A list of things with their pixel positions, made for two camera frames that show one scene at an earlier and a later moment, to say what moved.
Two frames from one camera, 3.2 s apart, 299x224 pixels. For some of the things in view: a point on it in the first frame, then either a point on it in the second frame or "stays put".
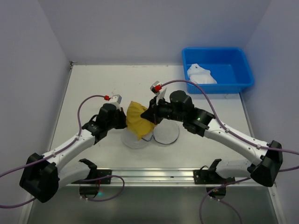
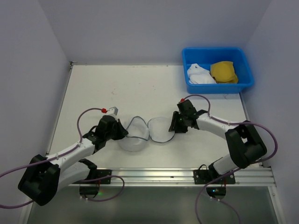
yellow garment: x=136 y=123 -> x=223 y=72
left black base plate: x=101 y=173 stays put
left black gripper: x=121 y=118 -> x=119 y=130
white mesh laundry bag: x=165 y=131 stays put
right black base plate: x=210 y=176 stays put
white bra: x=200 y=75 stays put
